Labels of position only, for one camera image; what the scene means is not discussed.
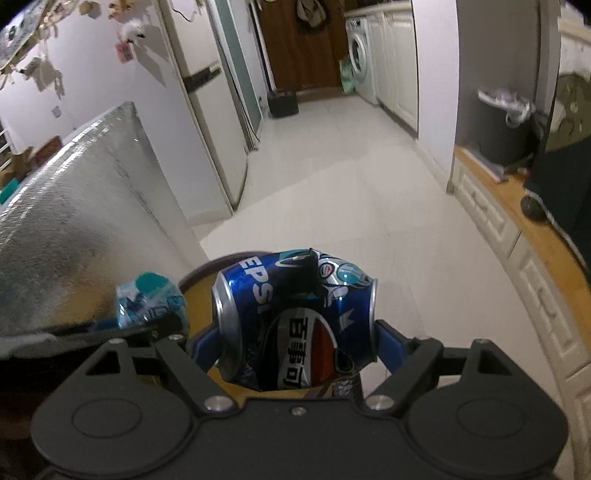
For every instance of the green plastic bag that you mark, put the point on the green plastic bag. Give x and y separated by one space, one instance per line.
346 75

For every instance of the white fluffy sheep toy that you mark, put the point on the white fluffy sheep toy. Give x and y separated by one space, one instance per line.
133 30

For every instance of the hanging bag on door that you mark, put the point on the hanging bag on door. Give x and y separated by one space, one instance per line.
311 13

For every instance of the white refrigerator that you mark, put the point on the white refrigerator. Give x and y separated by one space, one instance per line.
195 48

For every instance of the black bin by door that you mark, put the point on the black bin by door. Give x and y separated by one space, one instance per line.
282 103

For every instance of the yellow round trash bin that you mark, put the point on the yellow round trash bin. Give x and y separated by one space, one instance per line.
196 289

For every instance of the white kitchen cabinets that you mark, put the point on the white kitchen cabinets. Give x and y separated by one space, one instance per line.
395 63

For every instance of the grey bin with white bag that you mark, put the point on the grey bin with white bag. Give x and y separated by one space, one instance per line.
508 135

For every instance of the white cabinet with wooden top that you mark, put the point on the white cabinet with wooden top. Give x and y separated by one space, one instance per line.
549 280

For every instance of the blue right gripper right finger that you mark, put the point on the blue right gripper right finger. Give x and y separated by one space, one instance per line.
393 348

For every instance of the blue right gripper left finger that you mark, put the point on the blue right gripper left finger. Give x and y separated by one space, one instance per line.
204 349

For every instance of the teal white wrapper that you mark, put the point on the teal white wrapper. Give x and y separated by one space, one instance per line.
148 299

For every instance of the crushed blue Pepsi can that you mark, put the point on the crushed blue Pepsi can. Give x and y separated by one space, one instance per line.
294 320

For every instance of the black round object on cabinet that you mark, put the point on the black round object on cabinet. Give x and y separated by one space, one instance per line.
532 209

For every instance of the pink hanging card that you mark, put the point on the pink hanging card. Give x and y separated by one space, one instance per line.
124 52

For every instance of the black cardboard box on cabinet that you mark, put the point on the black cardboard box on cabinet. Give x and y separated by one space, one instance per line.
560 179

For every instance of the dark brown entrance door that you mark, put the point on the dark brown entrance door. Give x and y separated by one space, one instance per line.
302 57

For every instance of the white front-load washing machine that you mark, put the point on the white front-load washing machine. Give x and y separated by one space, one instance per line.
360 55

